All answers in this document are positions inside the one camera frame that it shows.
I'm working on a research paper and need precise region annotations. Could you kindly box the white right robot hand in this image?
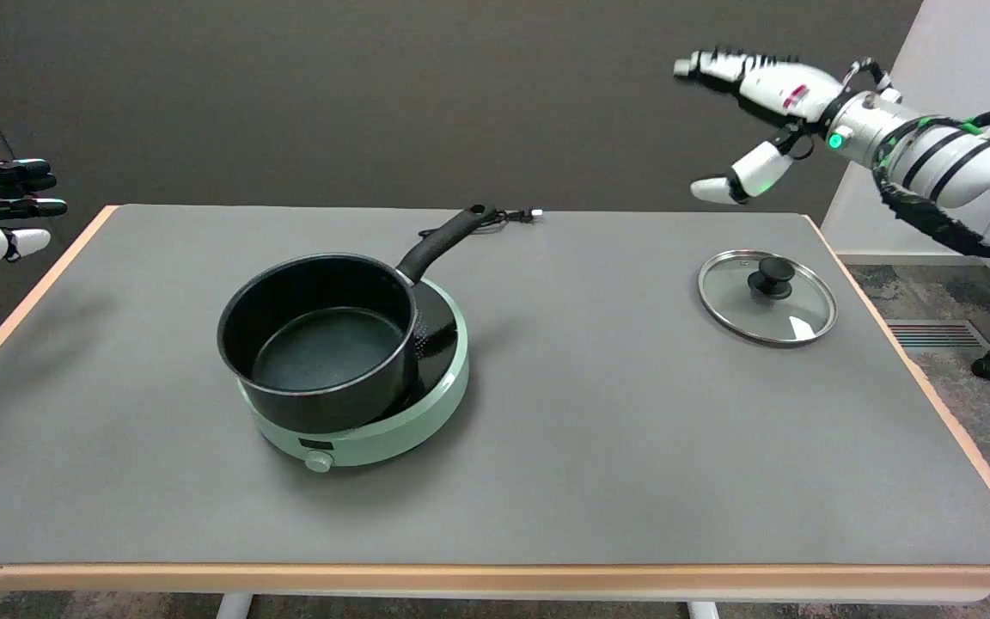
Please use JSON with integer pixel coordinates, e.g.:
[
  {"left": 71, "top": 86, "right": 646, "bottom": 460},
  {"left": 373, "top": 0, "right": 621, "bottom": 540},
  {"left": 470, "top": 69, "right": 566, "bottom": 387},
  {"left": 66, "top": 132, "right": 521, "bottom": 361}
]
[{"left": 674, "top": 47, "right": 848, "bottom": 205}]

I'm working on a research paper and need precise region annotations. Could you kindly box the black pot with handle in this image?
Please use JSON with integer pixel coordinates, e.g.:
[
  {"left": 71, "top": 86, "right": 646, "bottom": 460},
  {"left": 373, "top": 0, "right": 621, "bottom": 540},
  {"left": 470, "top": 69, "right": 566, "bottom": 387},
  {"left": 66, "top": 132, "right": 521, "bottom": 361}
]
[{"left": 217, "top": 204, "right": 496, "bottom": 435}]

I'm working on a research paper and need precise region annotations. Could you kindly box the glass lid with black knob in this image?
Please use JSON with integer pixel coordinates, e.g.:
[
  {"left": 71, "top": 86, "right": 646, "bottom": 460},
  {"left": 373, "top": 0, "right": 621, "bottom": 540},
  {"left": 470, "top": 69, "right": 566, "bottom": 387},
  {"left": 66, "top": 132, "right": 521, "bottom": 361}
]
[{"left": 698, "top": 249, "right": 838, "bottom": 346}]

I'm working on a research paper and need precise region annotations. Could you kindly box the floor vent grille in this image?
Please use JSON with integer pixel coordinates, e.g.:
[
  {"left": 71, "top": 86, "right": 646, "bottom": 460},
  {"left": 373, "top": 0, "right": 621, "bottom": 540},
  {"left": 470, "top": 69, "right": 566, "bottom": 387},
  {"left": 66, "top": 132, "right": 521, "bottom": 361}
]
[{"left": 884, "top": 320, "right": 990, "bottom": 352}]

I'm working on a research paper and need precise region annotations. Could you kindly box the grey table mat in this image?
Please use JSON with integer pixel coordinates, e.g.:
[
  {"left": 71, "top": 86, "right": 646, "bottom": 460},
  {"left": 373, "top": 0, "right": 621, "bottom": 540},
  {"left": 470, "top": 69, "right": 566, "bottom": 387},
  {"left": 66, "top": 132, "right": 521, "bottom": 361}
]
[{"left": 0, "top": 205, "right": 990, "bottom": 567}]

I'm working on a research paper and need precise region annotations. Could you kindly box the green induction cooker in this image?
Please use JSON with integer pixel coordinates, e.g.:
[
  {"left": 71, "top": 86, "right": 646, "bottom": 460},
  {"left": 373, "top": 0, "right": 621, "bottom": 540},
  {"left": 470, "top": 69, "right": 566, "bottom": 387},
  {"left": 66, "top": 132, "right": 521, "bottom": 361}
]
[{"left": 237, "top": 277, "right": 470, "bottom": 474}]

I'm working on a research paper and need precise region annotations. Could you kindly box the black taped cable bundle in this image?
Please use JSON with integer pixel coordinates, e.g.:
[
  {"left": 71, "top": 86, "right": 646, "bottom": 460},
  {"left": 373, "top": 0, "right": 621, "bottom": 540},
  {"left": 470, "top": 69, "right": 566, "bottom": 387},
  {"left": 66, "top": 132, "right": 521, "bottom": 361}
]
[{"left": 871, "top": 116, "right": 990, "bottom": 264}]

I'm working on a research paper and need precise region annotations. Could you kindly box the black cooker power cord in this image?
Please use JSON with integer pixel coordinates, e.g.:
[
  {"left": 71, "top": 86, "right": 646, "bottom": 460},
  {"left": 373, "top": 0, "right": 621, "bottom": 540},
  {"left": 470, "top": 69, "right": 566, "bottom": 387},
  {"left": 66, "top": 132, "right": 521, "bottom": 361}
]
[{"left": 486, "top": 207, "right": 545, "bottom": 229}]

